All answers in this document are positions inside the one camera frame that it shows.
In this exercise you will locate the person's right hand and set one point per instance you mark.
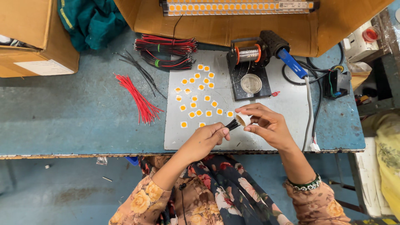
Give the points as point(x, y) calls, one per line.
point(273, 126)

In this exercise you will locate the person's left hand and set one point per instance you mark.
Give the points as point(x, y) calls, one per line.
point(201, 142)

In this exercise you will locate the small white round pot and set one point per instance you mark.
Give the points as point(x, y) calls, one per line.
point(243, 119)

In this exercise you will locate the grey metal work plate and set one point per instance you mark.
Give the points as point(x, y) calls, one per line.
point(281, 125)

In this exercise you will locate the small red clip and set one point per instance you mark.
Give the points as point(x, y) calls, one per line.
point(275, 93)

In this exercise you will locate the round metal tin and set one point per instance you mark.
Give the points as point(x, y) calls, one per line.
point(251, 83)

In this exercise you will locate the scattered yellow square LED chips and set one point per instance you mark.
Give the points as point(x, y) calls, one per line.
point(200, 93)

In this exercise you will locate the person's floral dress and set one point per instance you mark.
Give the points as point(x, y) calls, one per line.
point(218, 193)

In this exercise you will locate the black soldering stand base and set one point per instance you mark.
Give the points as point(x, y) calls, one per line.
point(237, 84)

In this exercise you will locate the green beaded bangles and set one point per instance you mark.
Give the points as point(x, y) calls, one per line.
point(304, 185)

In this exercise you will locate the blue plastic piece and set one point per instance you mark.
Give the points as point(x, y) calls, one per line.
point(132, 160)

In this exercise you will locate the black power supply box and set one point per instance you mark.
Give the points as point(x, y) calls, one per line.
point(337, 82)

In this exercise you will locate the black perforated iron holder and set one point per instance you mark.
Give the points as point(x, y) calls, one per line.
point(272, 42)

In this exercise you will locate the silver foil wrapper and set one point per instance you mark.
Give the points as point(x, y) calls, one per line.
point(101, 161)

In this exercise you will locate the crumpled white plastic bag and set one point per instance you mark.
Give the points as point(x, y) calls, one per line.
point(359, 67)

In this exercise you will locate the large open cardboard box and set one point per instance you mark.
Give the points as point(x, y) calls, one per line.
point(218, 29)

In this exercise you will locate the white metal stool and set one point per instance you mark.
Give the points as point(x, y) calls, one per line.
point(372, 181)

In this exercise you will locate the yellow floral cloth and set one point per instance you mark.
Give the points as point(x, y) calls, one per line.
point(389, 156)

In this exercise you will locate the stack of LED strip boards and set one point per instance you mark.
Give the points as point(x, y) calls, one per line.
point(237, 7)

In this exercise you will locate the red indicator lamp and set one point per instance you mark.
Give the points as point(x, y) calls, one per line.
point(371, 34)

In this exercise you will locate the teal cloth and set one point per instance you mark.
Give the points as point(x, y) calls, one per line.
point(90, 22)

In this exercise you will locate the cardboard box with white label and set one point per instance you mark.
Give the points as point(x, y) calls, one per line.
point(34, 31)

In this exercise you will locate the white electrical switch box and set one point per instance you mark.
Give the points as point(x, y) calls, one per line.
point(357, 45)

